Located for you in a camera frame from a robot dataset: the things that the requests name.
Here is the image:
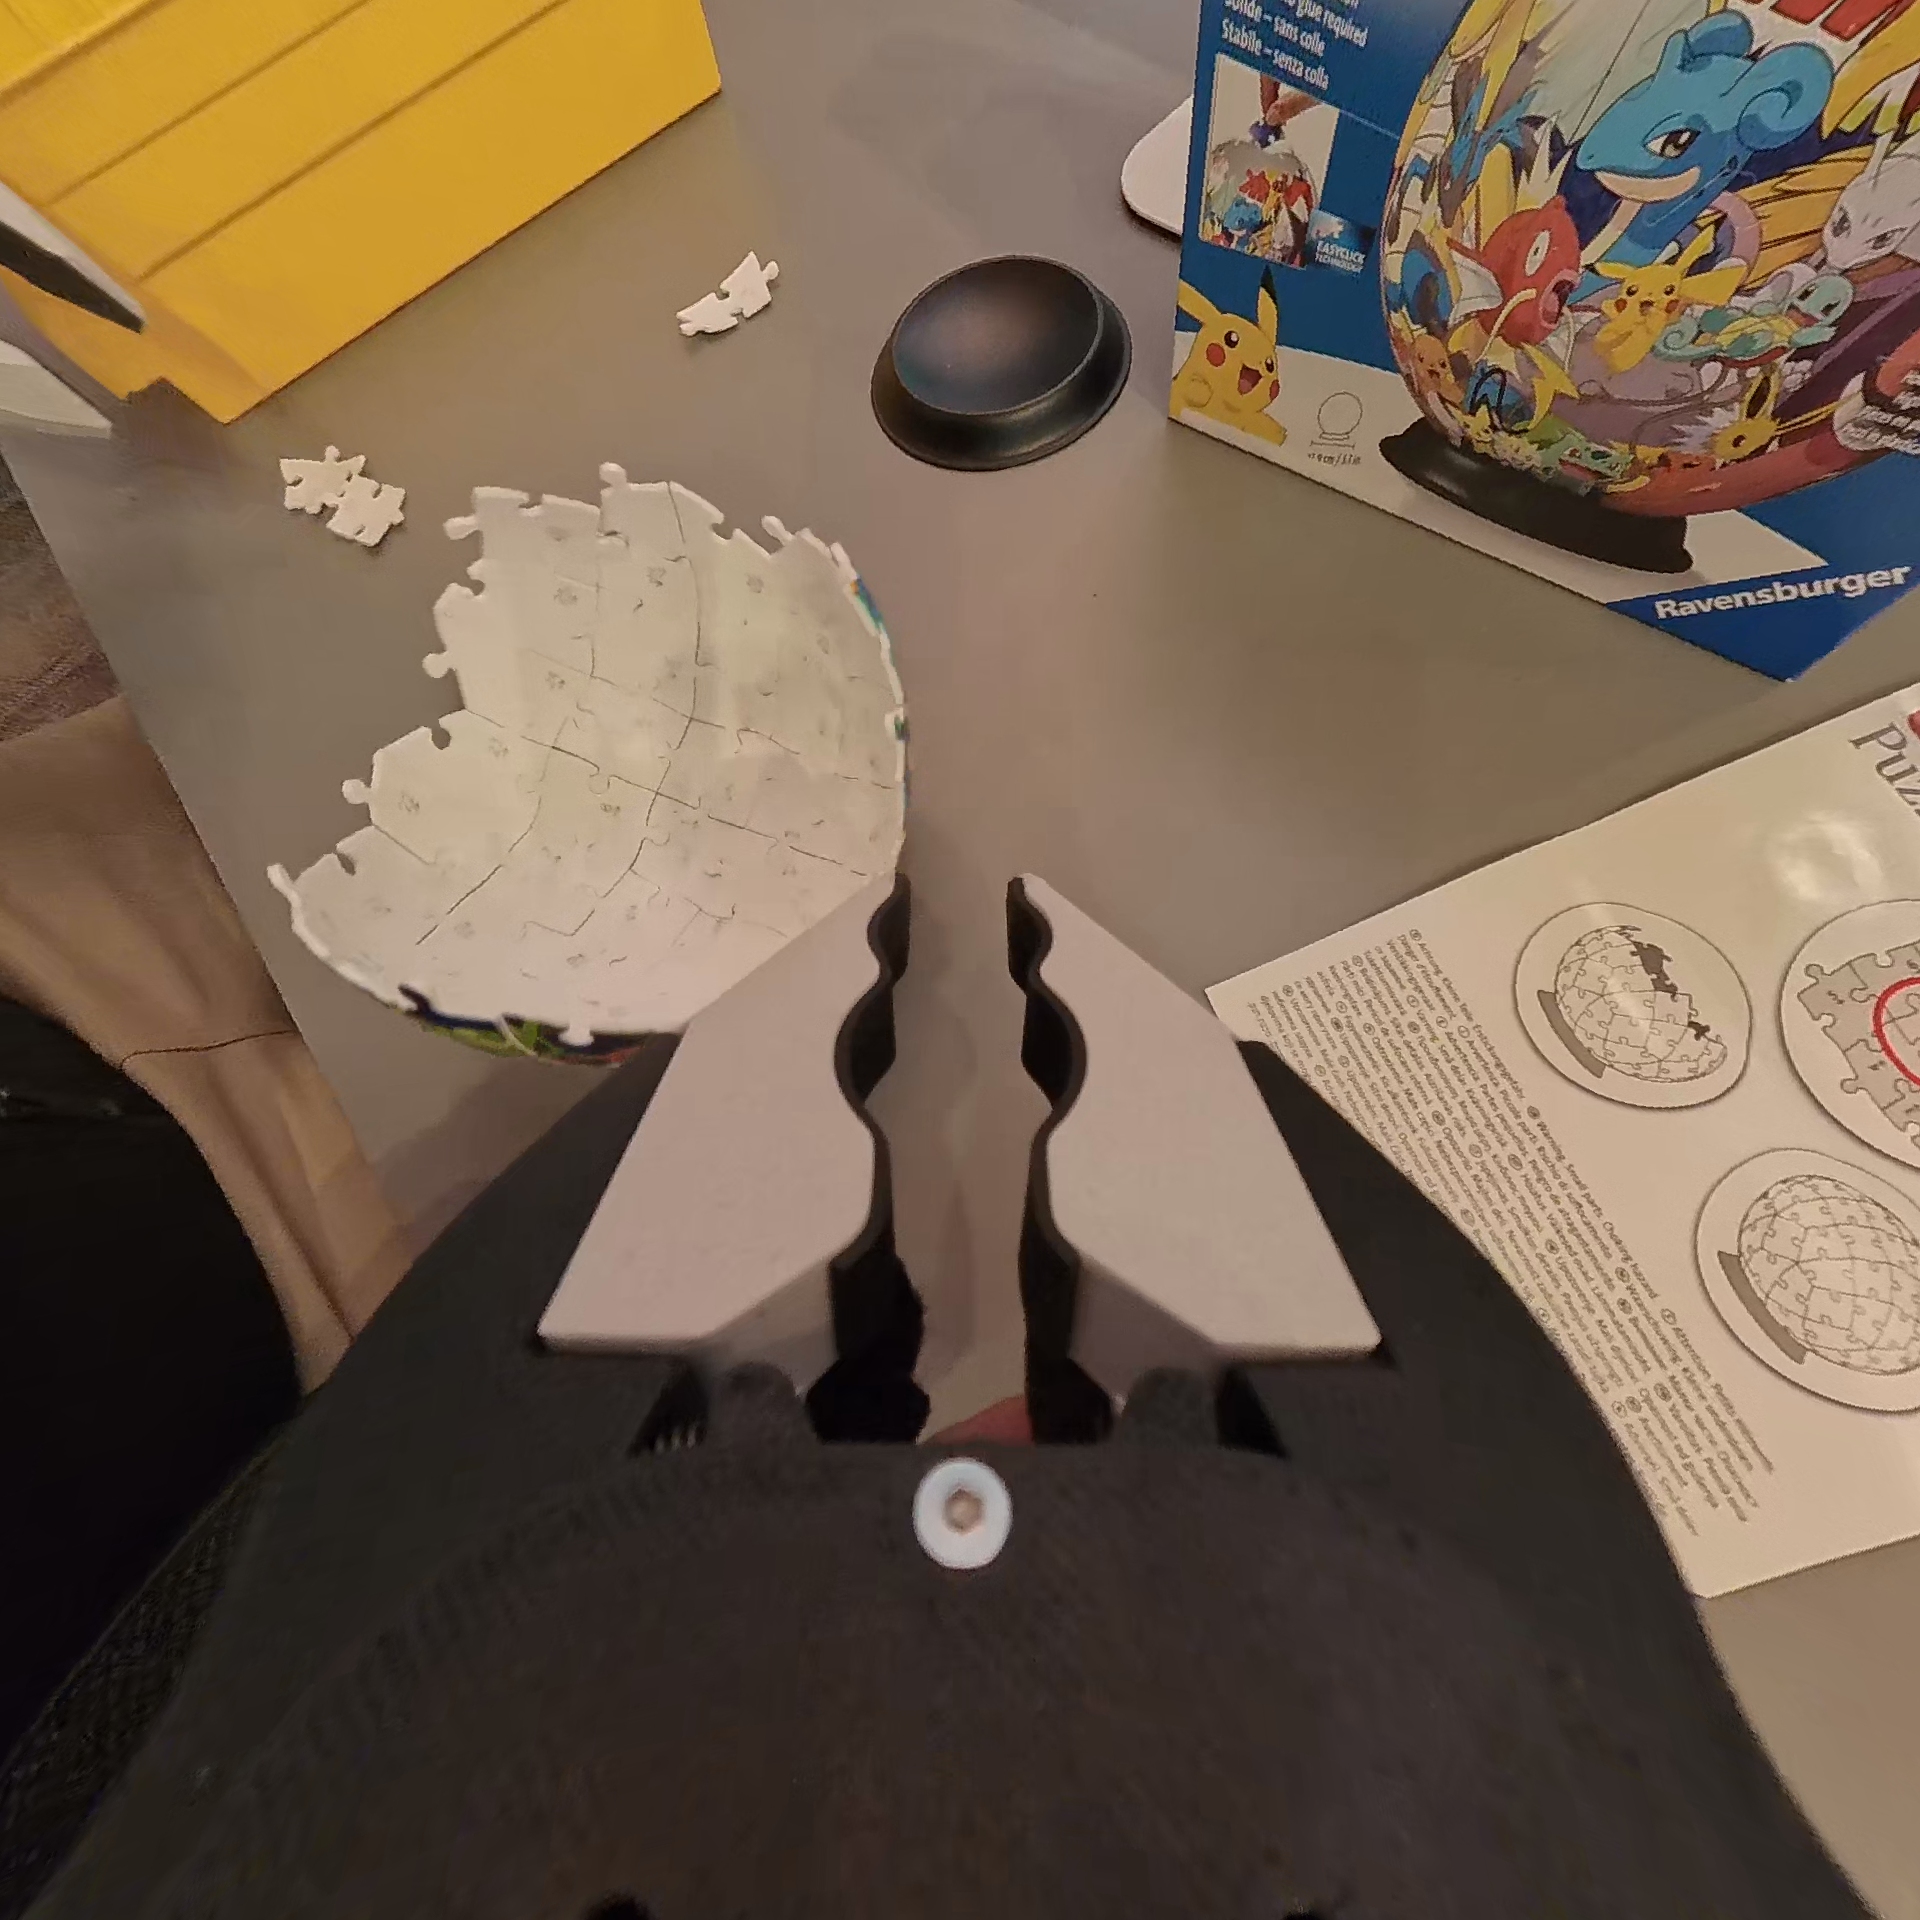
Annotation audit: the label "yellow box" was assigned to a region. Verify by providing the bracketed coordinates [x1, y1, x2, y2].
[0, 0, 724, 426]

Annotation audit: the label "white flat board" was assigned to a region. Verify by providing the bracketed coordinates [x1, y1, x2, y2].
[1122, 90, 1203, 241]

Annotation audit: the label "white joined puzzle pieces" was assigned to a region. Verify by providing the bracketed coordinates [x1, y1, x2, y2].
[278, 447, 410, 548]
[674, 252, 781, 342]

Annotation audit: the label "half-built puzzle ball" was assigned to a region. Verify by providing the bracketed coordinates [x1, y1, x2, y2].
[268, 463, 915, 1071]

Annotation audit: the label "white instruction leaflet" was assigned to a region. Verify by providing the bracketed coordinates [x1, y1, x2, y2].
[1204, 682, 1920, 1601]

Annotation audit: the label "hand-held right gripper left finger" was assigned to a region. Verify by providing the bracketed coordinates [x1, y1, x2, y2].
[536, 874, 933, 1446]

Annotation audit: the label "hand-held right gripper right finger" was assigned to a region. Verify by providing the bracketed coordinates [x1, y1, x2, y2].
[1006, 874, 1386, 1446]

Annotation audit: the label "blue puzzle box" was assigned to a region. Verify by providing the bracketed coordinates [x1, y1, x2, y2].
[1168, 0, 1920, 684]

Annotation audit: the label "black round ball stand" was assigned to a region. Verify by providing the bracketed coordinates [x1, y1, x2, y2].
[872, 256, 1133, 473]

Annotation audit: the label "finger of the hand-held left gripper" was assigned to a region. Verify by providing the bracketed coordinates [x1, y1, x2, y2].
[0, 188, 148, 337]

